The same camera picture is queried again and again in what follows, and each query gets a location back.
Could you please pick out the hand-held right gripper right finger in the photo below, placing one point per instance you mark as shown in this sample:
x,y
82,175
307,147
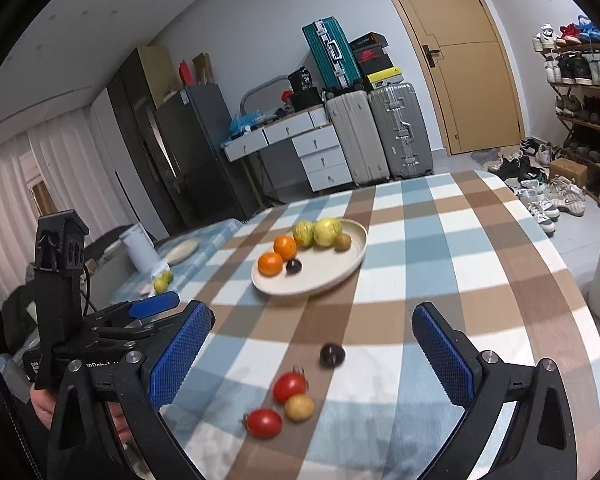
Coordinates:
x,y
440,355

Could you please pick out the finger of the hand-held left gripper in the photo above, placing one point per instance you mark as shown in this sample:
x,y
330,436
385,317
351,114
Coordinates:
x,y
155,305

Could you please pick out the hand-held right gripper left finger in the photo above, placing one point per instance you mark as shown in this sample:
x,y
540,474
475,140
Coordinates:
x,y
180,355

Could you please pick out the dark purple plum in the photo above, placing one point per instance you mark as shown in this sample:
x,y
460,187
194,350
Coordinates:
x,y
293,266
332,355

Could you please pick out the red tomato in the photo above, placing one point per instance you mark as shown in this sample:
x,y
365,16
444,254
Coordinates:
x,y
264,423
289,386

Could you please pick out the orange mandarin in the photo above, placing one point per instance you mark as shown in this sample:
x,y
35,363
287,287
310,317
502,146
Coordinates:
x,y
270,264
285,247

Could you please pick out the brown longan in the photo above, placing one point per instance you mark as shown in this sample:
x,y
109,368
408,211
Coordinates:
x,y
343,243
299,407

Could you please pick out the cream round plate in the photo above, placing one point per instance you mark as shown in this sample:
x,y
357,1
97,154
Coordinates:
x,y
325,272

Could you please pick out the bumpy yellow guava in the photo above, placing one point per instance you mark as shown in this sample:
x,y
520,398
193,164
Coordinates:
x,y
303,233

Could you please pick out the smooth yellow-green guava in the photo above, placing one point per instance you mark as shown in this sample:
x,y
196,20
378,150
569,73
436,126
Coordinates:
x,y
327,230

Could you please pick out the person's left hand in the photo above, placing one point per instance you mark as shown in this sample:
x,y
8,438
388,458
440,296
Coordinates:
x,y
42,407

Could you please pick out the green lime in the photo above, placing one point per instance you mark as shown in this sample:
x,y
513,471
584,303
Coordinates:
x,y
168,276
160,285

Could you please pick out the white cylindrical container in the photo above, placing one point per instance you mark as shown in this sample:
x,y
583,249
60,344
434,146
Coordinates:
x,y
137,247

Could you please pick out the small wooden plate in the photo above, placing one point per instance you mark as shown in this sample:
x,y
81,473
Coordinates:
x,y
182,251

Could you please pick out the light blue checkered cloth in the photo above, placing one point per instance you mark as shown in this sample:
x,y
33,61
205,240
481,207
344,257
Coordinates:
x,y
207,237

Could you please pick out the brown blue checkered tablecloth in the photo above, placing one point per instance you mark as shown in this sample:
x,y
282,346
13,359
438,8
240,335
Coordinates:
x,y
430,260

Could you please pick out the white curtain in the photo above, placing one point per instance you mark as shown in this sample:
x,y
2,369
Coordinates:
x,y
30,175

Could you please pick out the person's dark jacket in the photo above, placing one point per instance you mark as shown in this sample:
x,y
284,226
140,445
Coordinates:
x,y
0,435

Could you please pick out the dark grey refrigerator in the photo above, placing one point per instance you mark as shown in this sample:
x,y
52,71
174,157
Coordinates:
x,y
200,160

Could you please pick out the group of assorted shoes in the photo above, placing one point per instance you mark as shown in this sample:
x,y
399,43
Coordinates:
x,y
562,195

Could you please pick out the blue plastic bag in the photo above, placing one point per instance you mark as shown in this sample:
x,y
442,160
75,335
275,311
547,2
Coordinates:
x,y
245,122

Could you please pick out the grey door mat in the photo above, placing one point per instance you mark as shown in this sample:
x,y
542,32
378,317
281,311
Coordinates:
x,y
485,156

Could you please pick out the white desk with drawers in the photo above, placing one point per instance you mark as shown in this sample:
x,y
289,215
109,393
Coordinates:
x,y
280,132

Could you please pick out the white drawer cabinet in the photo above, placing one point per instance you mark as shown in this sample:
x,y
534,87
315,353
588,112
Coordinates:
x,y
322,157

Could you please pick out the small cardboard box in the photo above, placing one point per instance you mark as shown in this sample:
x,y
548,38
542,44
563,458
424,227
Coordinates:
x,y
568,171

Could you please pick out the silver suitcase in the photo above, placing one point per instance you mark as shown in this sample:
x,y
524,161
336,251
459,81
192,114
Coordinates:
x,y
400,130

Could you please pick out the red box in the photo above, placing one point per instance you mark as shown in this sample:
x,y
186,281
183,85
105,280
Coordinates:
x,y
184,73

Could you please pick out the beige suitcase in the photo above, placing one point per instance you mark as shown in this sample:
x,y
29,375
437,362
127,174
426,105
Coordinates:
x,y
355,137

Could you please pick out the arched mirror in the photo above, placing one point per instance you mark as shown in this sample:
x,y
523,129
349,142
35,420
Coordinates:
x,y
255,91

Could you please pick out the brown cardboard box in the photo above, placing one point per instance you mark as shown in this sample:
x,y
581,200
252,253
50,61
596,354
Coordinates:
x,y
203,67

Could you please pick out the black storage box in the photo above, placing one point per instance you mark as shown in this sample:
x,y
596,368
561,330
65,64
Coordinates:
x,y
306,98

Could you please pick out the wooden shoe rack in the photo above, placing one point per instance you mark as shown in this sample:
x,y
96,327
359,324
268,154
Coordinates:
x,y
567,132

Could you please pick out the tan wooden door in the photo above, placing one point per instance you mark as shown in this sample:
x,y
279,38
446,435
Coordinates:
x,y
470,95

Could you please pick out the black printed bag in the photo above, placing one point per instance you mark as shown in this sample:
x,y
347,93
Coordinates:
x,y
300,80

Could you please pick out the plain black shoebox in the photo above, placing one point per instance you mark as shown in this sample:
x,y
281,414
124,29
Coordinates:
x,y
378,66

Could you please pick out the teal suitcase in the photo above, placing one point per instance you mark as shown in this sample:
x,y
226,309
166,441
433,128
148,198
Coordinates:
x,y
330,52

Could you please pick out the red black shoebox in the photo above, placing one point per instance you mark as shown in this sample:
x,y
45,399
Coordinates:
x,y
371,54

